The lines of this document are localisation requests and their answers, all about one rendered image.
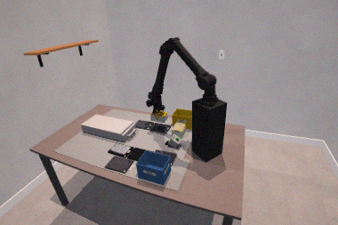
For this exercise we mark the yellow open-top bin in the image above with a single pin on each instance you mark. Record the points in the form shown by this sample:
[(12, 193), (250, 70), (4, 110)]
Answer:
[(183, 116)]

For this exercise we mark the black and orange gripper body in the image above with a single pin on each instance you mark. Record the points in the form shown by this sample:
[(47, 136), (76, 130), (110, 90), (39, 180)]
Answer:
[(159, 107)]

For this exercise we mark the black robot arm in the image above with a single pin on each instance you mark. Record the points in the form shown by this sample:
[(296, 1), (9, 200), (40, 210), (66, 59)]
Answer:
[(205, 81)]

